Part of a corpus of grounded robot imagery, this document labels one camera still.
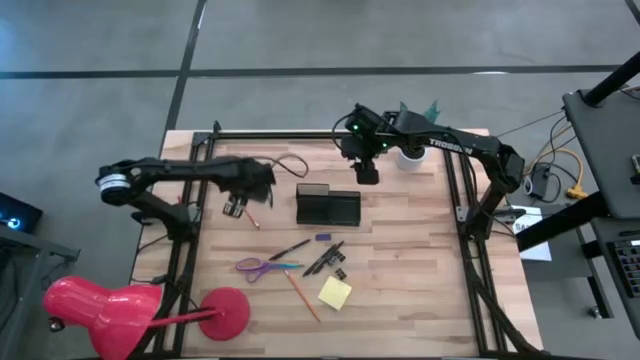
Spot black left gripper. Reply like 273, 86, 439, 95
219, 157, 254, 219

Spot black mesh desk organizer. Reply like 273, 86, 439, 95
295, 182, 362, 227

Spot purple scissors with teal blades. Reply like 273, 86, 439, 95
235, 256, 305, 285

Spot thin black pen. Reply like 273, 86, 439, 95
269, 238, 312, 262

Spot black marker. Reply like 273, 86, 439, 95
312, 247, 346, 275
301, 240, 346, 278

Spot yellow sticky note pad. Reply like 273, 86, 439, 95
317, 275, 353, 312

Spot green plant in white pot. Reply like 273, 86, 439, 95
397, 99, 442, 173

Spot red desk lamp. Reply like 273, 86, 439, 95
42, 276, 251, 360

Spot black power adapter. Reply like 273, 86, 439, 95
529, 163, 551, 200

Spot white paper sheet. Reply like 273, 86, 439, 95
509, 205, 554, 263

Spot grey cart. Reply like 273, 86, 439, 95
0, 227, 81, 360

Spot black device with blue light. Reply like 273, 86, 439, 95
0, 192, 44, 235

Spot black desk crossbeam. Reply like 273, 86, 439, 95
514, 192, 609, 251

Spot black side desk top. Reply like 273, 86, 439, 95
562, 87, 640, 221

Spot black round pole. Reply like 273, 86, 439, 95
582, 49, 640, 108

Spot black low desk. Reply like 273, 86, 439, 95
589, 217, 640, 341

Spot keyboard with coloured keys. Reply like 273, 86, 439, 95
612, 239, 640, 299

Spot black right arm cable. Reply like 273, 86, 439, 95
331, 112, 361, 151

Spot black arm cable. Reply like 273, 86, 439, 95
331, 112, 361, 151
259, 153, 310, 180

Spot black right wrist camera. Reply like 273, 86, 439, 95
355, 167, 381, 187

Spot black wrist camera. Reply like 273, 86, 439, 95
355, 167, 381, 187
248, 162, 277, 206

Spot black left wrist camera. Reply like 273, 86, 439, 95
248, 162, 277, 206

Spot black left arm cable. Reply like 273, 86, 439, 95
259, 153, 310, 180

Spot black aluminium table frame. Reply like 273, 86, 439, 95
130, 119, 544, 359

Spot black floor cable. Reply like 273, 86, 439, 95
492, 109, 566, 141

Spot yellow cable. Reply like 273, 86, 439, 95
517, 147, 590, 200

